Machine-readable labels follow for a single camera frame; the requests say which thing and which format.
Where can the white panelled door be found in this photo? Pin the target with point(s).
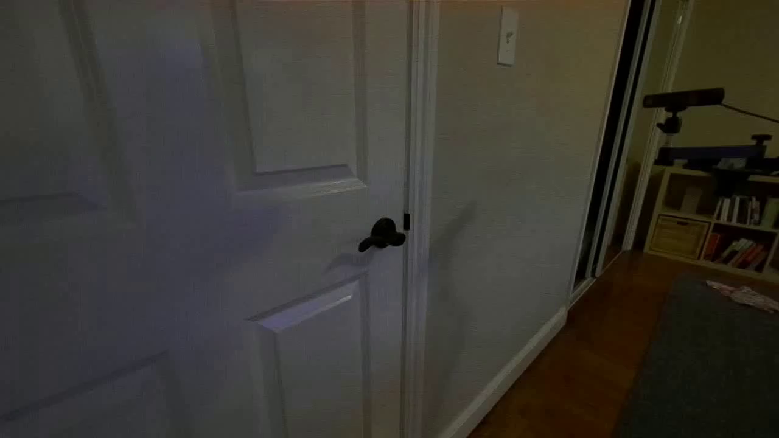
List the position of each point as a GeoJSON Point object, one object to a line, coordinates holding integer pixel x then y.
{"type": "Point", "coordinates": [184, 187]}

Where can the white door frame trim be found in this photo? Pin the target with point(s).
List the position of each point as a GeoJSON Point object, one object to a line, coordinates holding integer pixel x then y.
{"type": "Point", "coordinates": [424, 18]}

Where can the dark grey rug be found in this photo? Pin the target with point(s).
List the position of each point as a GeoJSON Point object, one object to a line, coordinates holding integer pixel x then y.
{"type": "Point", "coordinates": [711, 370]}

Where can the black camera on tripod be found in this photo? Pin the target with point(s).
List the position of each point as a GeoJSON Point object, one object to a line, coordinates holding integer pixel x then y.
{"type": "Point", "coordinates": [676, 104]}

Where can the black clamp bar stand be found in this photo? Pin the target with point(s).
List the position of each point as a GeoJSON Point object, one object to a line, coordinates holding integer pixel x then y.
{"type": "Point", "coordinates": [740, 159]}

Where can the white baseboard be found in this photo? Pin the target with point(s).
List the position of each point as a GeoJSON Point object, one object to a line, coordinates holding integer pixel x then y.
{"type": "Point", "coordinates": [467, 420]}

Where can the black lever door handle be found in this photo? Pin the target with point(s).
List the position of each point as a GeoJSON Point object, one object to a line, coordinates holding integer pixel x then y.
{"type": "Point", "coordinates": [382, 234]}

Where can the papers on floor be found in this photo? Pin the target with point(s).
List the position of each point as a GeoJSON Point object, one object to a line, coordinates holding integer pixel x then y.
{"type": "Point", "coordinates": [745, 296]}

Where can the white bookshelf with books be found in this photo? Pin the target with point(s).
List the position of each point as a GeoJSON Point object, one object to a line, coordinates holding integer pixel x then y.
{"type": "Point", "coordinates": [727, 228]}

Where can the dark sliding closet door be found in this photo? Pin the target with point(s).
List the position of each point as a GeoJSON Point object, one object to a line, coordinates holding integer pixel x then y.
{"type": "Point", "coordinates": [607, 190]}

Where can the white wall light switch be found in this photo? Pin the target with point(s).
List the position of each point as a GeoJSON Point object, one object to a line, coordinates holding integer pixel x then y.
{"type": "Point", "coordinates": [508, 37]}

